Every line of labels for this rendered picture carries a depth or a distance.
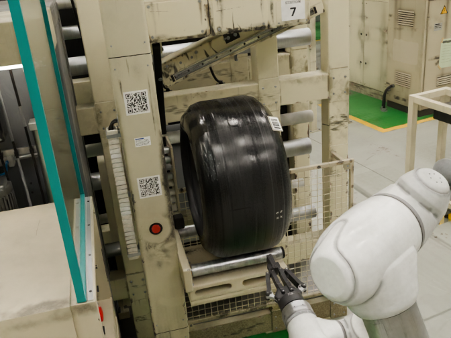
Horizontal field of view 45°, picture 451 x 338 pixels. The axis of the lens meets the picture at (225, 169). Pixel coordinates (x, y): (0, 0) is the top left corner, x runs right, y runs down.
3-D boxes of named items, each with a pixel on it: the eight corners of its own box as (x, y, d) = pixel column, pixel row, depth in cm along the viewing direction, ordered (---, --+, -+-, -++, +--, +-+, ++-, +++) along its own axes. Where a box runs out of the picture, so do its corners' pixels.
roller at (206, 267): (186, 264, 192) (188, 277, 192) (187, 265, 188) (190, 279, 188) (280, 245, 199) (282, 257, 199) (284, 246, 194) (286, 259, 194)
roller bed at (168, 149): (134, 220, 227) (123, 155, 215) (131, 206, 240) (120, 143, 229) (180, 212, 231) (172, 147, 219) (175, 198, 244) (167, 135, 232)
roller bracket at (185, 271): (185, 294, 186) (182, 269, 182) (168, 238, 222) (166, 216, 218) (195, 292, 187) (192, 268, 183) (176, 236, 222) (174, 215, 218)
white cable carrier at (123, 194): (129, 260, 190) (106, 131, 171) (127, 253, 194) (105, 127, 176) (141, 257, 191) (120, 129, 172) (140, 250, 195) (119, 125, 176)
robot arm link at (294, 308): (286, 316, 147) (279, 300, 152) (286, 339, 151) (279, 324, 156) (318, 308, 148) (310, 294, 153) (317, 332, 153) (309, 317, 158)
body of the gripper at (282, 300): (309, 297, 153) (297, 275, 161) (280, 303, 152) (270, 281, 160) (309, 316, 157) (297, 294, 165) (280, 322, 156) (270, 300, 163)
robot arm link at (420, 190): (381, 203, 118) (345, 230, 109) (422, 143, 105) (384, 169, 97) (430, 245, 112) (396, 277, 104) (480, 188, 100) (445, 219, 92)
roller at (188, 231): (174, 227, 217) (176, 238, 217) (175, 228, 213) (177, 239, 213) (258, 211, 224) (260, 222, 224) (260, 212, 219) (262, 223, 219)
